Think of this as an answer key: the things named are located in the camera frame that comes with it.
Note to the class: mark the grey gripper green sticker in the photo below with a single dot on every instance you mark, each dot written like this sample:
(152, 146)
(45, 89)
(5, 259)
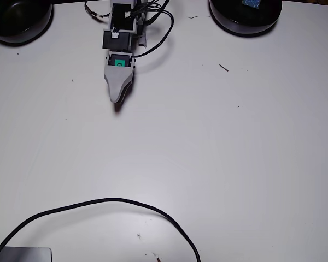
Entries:
(120, 60)

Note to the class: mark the black bowl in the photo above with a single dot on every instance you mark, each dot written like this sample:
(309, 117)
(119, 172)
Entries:
(16, 19)
(246, 19)

